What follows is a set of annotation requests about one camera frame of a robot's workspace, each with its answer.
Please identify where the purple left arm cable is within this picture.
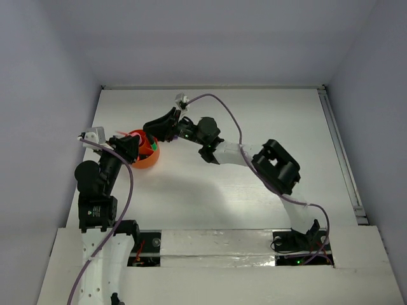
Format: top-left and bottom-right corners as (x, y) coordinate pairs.
(68, 138), (134, 305)

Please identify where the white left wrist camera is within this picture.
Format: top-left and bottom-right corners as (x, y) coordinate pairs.
(77, 126), (112, 151)

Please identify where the aluminium rail on right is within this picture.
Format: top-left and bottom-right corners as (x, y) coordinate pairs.
(317, 86), (370, 226)

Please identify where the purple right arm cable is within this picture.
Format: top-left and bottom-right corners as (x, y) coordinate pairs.
(186, 93), (330, 265)

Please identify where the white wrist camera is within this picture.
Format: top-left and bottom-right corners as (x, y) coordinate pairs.
(175, 93), (190, 116)
(77, 126), (112, 151)

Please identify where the orange round organizer container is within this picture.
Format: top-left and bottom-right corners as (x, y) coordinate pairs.
(128, 130), (160, 169)

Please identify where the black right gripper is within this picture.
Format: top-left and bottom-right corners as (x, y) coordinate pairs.
(144, 105), (206, 146)

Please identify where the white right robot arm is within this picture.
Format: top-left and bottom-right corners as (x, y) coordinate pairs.
(143, 108), (320, 252)

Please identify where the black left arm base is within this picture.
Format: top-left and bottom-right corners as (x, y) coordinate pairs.
(127, 231), (162, 268)

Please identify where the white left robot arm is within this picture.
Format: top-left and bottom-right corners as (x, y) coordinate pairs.
(67, 132), (141, 304)

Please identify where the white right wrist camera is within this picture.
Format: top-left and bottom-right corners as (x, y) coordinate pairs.
(175, 93), (190, 116)

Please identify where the green cap highlighter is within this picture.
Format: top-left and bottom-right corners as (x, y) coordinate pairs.
(150, 137), (158, 151)

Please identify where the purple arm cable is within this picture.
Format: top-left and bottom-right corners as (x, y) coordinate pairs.
(68, 138), (134, 305)
(186, 93), (330, 265)

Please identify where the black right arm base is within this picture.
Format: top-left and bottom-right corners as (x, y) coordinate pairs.
(270, 230), (334, 266)

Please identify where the pink patterned tube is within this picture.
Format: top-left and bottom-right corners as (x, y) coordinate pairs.
(132, 132), (142, 146)

